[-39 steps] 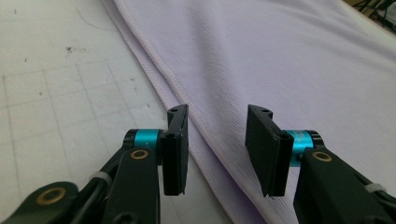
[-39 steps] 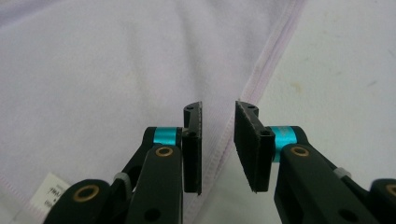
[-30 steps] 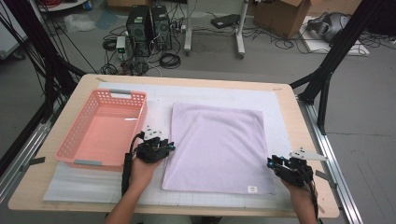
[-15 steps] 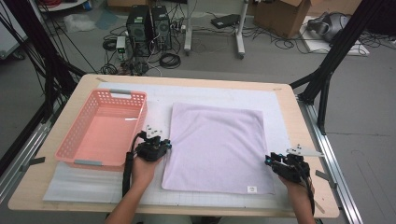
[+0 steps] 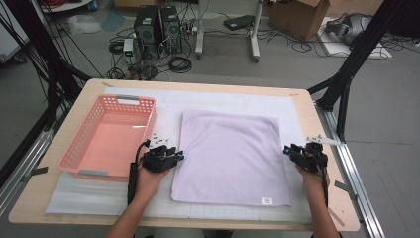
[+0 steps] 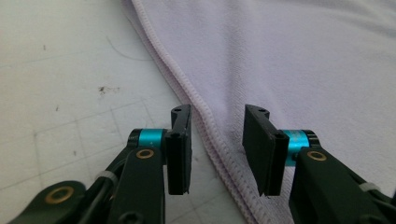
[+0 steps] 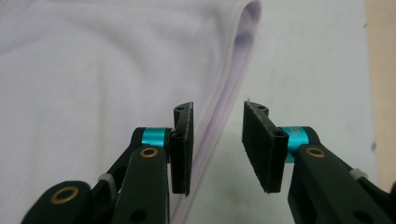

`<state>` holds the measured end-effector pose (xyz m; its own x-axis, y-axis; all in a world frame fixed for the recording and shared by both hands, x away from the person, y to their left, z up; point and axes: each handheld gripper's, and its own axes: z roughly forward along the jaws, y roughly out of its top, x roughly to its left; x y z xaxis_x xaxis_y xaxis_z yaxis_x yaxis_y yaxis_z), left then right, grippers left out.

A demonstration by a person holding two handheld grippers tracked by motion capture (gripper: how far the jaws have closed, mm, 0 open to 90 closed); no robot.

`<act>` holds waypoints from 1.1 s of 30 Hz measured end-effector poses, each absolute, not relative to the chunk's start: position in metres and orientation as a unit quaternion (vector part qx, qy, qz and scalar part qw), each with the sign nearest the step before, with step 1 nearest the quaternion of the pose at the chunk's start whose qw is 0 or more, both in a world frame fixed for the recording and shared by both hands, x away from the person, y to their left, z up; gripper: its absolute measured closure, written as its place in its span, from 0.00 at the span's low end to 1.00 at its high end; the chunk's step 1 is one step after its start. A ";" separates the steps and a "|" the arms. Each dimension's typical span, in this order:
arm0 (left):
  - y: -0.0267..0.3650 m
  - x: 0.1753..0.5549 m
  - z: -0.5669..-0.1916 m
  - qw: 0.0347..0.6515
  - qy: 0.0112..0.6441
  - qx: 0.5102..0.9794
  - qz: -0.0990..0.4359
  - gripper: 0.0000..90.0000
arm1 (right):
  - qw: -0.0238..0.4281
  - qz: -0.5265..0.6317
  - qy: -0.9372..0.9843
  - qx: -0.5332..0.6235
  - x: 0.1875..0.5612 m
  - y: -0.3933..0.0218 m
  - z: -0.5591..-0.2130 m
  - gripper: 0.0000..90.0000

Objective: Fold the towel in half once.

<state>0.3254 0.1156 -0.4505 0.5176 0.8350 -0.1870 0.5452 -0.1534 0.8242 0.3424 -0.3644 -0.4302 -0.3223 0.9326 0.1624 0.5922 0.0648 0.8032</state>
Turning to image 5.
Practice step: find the white grid mat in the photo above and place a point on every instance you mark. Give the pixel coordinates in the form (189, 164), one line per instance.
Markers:
(231, 99)

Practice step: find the lavender printed towel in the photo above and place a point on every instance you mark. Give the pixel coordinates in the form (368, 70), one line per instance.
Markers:
(231, 158)

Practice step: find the flat black box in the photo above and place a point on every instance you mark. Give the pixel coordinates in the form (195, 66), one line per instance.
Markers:
(239, 22)

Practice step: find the white board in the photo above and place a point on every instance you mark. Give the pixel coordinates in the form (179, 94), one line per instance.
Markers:
(336, 49)

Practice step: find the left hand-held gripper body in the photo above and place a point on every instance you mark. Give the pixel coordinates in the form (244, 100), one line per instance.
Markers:
(158, 160)

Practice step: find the black computer tower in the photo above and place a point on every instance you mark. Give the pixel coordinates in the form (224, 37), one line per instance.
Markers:
(147, 29)
(171, 29)

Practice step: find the round white table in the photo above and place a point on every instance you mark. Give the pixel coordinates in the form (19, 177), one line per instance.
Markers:
(66, 6)

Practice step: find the grey metal bracket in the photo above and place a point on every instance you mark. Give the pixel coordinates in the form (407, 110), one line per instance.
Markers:
(34, 172)
(345, 188)

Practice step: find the small white device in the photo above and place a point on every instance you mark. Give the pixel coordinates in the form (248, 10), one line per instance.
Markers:
(128, 46)

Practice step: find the thin wooden stick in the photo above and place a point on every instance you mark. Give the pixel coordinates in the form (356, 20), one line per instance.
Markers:
(336, 218)

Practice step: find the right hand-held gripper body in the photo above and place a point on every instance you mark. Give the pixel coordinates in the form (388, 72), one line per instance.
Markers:
(312, 157)

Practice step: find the white cabinet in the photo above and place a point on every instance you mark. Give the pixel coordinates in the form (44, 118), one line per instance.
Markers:
(10, 36)

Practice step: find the open cardboard box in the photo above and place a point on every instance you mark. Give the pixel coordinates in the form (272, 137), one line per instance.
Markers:
(297, 20)

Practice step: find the black frame stand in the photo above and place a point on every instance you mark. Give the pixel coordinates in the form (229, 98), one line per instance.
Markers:
(360, 43)
(43, 43)

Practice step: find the aluminium rail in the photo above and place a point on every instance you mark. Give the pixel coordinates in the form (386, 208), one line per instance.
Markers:
(26, 158)
(350, 165)

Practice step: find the person's left hand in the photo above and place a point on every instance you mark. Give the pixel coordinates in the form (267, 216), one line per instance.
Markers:
(150, 183)

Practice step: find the pink plastic basket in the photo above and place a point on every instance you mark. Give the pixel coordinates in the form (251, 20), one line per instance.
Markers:
(112, 142)

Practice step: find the person's right hand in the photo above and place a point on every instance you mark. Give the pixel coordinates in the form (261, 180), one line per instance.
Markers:
(313, 185)

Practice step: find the white metal stand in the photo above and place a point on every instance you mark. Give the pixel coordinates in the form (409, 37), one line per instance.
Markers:
(254, 33)

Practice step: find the grey headset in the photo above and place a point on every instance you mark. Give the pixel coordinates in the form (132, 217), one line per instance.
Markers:
(350, 28)

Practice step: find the clear plastic bag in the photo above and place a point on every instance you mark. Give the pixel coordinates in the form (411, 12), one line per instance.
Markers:
(82, 23)

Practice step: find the teal sheet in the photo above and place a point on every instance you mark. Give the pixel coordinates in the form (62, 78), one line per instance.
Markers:
(114, 20)

